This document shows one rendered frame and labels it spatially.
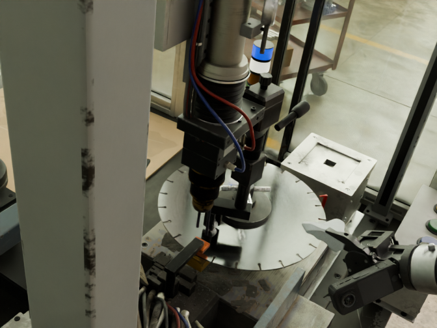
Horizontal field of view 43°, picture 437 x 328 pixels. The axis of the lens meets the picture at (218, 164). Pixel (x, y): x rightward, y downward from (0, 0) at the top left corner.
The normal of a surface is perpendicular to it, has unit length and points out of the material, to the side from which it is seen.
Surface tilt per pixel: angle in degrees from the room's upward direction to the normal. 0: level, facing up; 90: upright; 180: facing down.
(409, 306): 90
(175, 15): 90
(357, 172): 0
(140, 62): 90
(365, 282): 63
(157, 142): 0
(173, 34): 90
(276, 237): 0
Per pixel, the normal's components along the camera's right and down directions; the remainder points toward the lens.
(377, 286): 0.20, 0.17
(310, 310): 0.13, -0.80
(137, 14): 0.84, 0.41
